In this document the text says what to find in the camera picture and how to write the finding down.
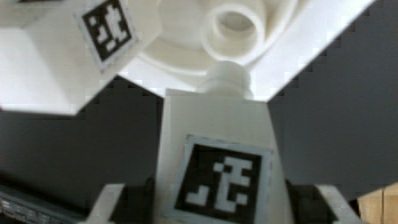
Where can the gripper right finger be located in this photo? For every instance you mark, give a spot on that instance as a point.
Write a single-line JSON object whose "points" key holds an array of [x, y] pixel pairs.
{"points": [[320, 206]]}

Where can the white U-shaped frame fence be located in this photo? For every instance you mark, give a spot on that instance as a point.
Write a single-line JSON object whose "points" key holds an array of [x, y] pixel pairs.
{"points": [[254, 81]]}

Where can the white round stool seat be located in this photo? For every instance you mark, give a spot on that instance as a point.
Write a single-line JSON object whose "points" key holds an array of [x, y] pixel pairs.
{"points": [[215, 30]]}

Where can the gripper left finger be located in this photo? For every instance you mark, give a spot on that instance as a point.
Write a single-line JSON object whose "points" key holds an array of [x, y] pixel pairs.
{"points": [[123, 205]]}

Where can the white stool leg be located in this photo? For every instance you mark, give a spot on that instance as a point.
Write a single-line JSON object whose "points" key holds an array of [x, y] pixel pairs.
{"points": [[221, 185], [70, 41]]}

